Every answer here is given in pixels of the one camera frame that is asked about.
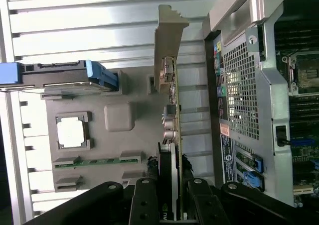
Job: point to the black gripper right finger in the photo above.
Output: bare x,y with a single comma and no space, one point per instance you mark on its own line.
204,200

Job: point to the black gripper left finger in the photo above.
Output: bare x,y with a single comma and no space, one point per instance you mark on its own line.
144,200

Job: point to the black rear panel label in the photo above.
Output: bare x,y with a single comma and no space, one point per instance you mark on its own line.
227,157

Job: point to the blue card retention clip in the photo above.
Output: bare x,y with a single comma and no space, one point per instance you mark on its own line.
254,181
259,164

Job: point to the green RAM stick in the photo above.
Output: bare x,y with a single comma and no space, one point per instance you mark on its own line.
99,161

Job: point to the grey parts rack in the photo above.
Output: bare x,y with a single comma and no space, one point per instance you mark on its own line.
119,145

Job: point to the orange sticker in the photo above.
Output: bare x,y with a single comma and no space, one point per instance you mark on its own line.
225,130

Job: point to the silver CPU chip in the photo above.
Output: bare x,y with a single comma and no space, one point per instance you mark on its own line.
71,133

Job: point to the blue expansion slot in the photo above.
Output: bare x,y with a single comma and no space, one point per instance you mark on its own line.
301,142

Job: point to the green motherboard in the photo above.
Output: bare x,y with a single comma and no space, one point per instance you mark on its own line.
304,125

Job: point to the hard drive in blue caddy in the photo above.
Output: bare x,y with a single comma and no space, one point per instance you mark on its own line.
99,73

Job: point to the open black PC case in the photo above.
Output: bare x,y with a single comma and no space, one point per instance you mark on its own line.
269,73

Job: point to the hard disk with blue label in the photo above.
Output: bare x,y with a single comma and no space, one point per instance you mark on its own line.
54,73

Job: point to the CPU socket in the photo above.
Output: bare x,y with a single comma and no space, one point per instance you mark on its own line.
305,73

